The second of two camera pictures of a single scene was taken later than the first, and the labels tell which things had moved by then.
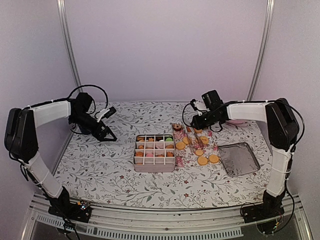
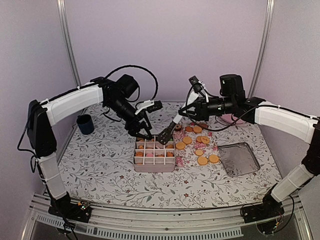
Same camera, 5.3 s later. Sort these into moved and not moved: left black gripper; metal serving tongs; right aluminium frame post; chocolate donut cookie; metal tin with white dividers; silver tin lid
Moved: metal serving tongs; left black gripper
Not moved: silver tin lid; metal tin with white dividers; chocolate donut cookie; right aluminium frame post
